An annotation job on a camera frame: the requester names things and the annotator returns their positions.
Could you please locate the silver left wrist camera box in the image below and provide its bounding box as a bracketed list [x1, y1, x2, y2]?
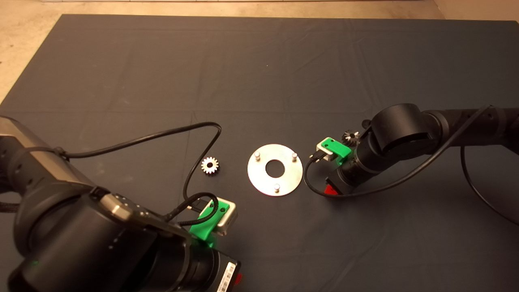
[203, 197, 238, 236]

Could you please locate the short braided left gripper cable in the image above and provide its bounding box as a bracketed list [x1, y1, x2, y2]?
[164, 191, 219, 226]

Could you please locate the green right camera mount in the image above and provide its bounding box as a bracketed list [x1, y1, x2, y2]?
[322, 138, 352, 165]

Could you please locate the black right camera cable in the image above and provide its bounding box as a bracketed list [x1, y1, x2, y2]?
[303, 105, 519, 226]

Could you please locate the round metal carrier plate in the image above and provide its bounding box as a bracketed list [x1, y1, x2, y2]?
[247, 144, 304, 197]

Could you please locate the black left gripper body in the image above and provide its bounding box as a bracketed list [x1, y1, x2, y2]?
[187, 240, 242, 292]

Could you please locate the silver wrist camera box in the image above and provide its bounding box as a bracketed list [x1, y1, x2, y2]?
[203, 197, 238, 236]
[316, 140, 339, 161]

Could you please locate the dark grey table cloth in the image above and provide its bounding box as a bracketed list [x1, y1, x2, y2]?
[0, 14, 519, 292]

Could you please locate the green left camera mount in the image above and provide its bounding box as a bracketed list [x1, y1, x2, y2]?
[189, 198, 228, 248]

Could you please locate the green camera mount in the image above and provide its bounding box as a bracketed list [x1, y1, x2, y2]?
[189, 198, 228, 248]
[322, 138, 352, 165]

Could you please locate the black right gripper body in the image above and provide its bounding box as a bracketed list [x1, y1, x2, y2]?
[327, 159, 366, 197]

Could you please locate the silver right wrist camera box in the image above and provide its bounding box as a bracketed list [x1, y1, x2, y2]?
[316, 140, 339, 161]

